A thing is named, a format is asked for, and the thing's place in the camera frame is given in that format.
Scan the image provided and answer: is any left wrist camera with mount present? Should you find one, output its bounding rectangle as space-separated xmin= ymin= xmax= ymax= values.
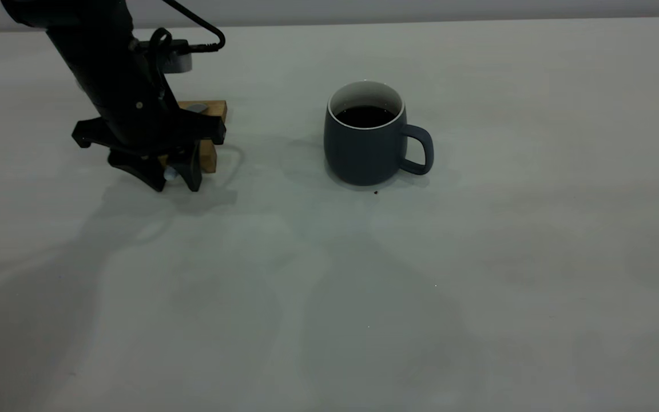
xmin=148 ymin=27 xmax=194 ymax=74

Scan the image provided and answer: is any black camera cable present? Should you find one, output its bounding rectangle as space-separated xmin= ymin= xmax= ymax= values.
xmin=162 ymin=0 xmax=226 ymax=53

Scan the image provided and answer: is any arched wooden block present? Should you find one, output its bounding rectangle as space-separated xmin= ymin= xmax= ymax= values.
xmin=158 ymin=140 xmax=217 ymax=174

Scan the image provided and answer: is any metal spoon with white handle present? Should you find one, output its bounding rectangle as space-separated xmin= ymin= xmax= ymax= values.
xmin=164 ymin=103 xmax=208 ymax=181

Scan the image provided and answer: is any dark grey ceramic cup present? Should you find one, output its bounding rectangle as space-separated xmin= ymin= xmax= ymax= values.
xmin=324 ymin=81 xmax=435 ymax=187

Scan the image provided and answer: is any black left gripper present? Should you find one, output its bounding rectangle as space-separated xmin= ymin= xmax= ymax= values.
xmin=46 ymin=24 xmax=227 ymax=192

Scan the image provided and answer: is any flat rectangular wooden block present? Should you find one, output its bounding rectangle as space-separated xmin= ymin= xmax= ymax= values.
xmin=177 ymin=101 xmax=228 ymax=124

